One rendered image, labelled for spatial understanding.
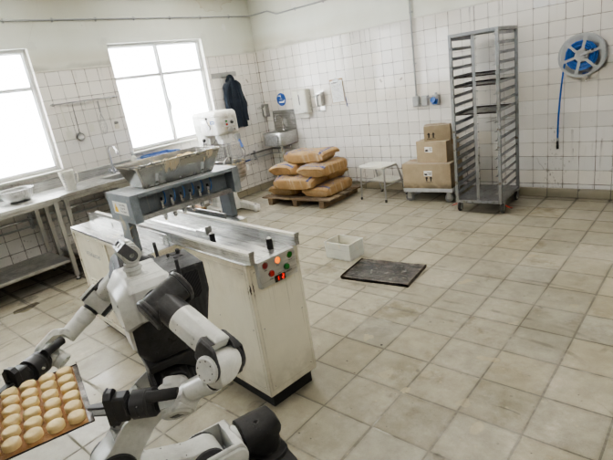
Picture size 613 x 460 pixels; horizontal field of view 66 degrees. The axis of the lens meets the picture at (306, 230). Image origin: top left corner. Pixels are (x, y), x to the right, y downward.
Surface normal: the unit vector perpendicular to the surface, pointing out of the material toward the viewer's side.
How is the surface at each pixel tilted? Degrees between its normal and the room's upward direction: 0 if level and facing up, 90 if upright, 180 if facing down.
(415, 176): 91
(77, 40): 90
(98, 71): 90
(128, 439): 90
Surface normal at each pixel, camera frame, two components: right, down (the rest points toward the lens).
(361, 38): -0.64, 0.32
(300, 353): 0.69, 0.13
